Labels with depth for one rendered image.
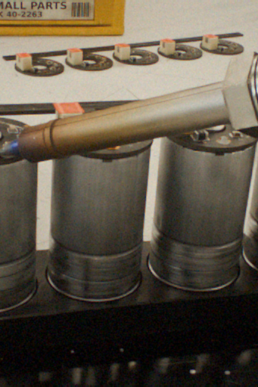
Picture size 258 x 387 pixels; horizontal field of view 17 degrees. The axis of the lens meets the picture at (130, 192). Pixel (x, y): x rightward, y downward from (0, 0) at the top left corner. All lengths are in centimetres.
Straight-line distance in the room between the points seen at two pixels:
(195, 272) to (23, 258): 5
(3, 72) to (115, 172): 23
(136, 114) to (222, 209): 6
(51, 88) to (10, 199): 22
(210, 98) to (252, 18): 40
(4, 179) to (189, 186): 5
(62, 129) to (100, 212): 3
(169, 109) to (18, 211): 5
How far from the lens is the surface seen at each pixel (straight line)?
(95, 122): 17
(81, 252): 21
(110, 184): 20
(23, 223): 20
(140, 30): 51
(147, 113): 16
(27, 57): 42
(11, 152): 19
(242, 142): 21
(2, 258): 20
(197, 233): 21
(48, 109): 22
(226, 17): 55
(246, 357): 22
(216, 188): 21
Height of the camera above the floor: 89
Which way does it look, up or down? 27 degrees down
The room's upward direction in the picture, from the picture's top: 5 degrees clockwise
